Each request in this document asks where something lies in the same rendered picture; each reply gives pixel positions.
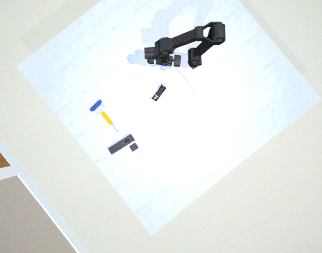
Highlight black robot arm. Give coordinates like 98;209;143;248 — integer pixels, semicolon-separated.
144;22;226;70

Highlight yellow-handled screwdriver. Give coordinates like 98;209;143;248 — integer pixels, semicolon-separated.
101;112;118;132

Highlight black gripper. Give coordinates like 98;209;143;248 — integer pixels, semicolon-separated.
147;55;181;67

